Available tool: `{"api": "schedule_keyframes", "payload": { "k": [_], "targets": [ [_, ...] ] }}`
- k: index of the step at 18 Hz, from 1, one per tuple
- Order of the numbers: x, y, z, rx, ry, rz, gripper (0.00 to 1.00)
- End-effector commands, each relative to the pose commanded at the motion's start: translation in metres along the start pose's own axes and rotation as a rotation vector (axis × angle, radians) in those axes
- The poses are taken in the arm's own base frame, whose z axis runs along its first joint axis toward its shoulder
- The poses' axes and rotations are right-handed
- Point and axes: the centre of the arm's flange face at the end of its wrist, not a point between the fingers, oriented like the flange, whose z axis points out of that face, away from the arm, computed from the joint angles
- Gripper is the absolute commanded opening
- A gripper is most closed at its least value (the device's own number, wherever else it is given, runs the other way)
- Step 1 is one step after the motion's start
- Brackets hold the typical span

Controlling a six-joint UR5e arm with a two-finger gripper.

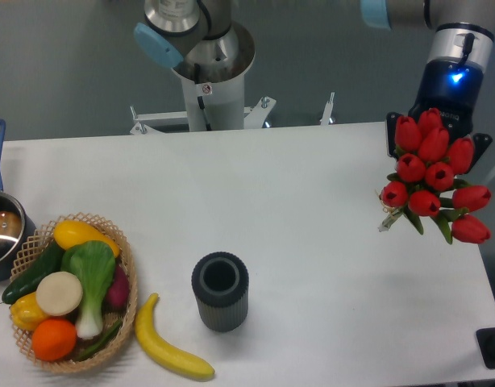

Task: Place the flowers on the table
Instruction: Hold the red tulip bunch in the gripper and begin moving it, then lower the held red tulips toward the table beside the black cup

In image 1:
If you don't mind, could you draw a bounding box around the white metal frame bracket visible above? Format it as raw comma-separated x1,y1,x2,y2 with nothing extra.
129,91,336,135

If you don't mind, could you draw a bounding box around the cream round bun slice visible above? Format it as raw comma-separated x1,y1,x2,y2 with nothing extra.
35,271,83,317

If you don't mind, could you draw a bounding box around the woven wicker basket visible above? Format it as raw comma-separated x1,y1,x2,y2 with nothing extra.
10,213,138,374

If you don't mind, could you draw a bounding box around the yellow banana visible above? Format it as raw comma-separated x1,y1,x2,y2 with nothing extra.
135,293,215,381

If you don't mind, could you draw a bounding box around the dark green cucumber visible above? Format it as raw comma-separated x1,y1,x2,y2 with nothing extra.
2,241,64,305

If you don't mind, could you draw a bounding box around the red tulip bouquet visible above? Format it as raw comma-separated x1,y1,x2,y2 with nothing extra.
379,108,491,244

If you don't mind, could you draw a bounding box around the green bok choy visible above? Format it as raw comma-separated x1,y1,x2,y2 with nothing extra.
61,240,115,340

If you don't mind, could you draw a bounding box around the black device at table edge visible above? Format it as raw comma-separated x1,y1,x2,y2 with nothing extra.
476,327,495,369

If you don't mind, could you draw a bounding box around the green chili pepper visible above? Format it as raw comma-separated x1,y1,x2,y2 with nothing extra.
73,320,123,362

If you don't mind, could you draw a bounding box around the yellow bell pepper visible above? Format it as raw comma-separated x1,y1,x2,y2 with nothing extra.
10,292,50,331

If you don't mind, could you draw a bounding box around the yellow squash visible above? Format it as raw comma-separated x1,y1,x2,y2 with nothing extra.
53,220,120,258

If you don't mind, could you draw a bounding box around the blue handled saucepan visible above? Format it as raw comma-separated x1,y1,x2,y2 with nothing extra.
0,119,35,281

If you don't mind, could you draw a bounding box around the dark grey ribbed vase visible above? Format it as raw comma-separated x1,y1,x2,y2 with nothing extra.
191,252,249,332

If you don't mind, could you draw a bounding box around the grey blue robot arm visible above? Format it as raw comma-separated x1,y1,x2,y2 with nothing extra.
134,1,495,156

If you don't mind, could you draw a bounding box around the purple sweet potato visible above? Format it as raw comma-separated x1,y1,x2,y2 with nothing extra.
105,265,130,310

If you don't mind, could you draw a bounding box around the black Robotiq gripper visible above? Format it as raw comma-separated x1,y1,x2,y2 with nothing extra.
385,60,493,171

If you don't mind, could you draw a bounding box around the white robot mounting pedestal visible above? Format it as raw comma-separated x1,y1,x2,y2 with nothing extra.
173,22,256,131

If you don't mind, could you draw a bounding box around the orange fruit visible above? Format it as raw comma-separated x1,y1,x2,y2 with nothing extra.
31,318,77,361

